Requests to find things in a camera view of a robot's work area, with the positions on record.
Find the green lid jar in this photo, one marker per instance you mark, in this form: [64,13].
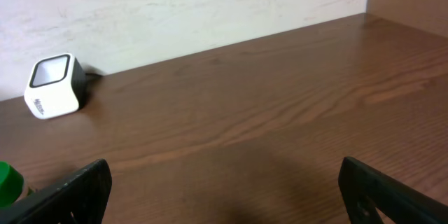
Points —
[14,187]

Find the white barcode scanner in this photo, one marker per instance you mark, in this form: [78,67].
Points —
[56,87]

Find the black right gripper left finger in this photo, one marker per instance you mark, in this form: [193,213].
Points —
[81,197]

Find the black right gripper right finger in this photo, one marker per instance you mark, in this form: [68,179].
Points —
[366,192]

